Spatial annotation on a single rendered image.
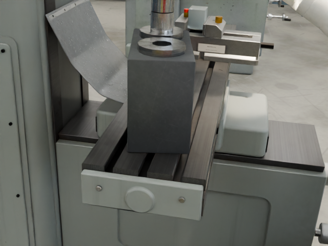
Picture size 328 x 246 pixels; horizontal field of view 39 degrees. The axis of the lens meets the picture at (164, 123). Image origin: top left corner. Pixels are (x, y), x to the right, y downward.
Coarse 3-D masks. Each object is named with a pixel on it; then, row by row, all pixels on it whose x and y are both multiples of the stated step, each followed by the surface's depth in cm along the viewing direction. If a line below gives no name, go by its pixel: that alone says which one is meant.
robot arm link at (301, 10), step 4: (284, 0) 119; (288, 0) 118; (292, 0) 118; (296, 0) 117; (300, 0) 116; (304, 0) 110; (308, 0) 110; (312, 0) 110; (288, 4) 118; (292, 4) 118; (296, 4) 116; (300, 4) 111; (304, 4) 110; (308, 4) 110; (296, 8) 116; (300, 8) 112; (304, 8) 111; (300, 12) 112; (304, 12) 112
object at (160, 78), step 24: (144, 48) 81; (168, 48) 82; (192, 48) 88; (144, 72) 80; (168, 72) 81; (192, 72) 81; (144, 96) 82; (168, 96) 82; (192, 96) 83; (144, 120) 85; (168, 120) 85; (144, 144) 87; (168, 144) 87
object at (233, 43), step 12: (180, 24) 140; (192, 36) 141; (204, 36) 141; (228, 36) 142; (240, 36) 146; (252, 36) 144; (204, 48) 142; (216, 48) 141; (228, 48) 140; (240, 48) 139; (252, 48) 138; (204, 60) 142; (216, 60) 141; (228, 60) 140; (240, 60) 139; (252, 60) 139
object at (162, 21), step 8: (152, 8) 90; (160, 8) 89; (168, 8) 89; (152, 16) 91; (160, 16) 90; (168, 16) 90; (152, 24) 92; (160, 24) 91; (168, 24) 91; (160, 32) 91; (168, 32) 92
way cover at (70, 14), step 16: (80, 0) 142; (48, 16) 121; (64, 16) 129; (80, 16) 139; (96, 16) 150; (64, 32) 126; (80, 32) 135; (64, 48) 123; (96, 48) 141; (112, 48) 150; (80, 64) 128; (96, 64) 135; (96, 80) 129; (112, 80) 137; (112, 96) 128
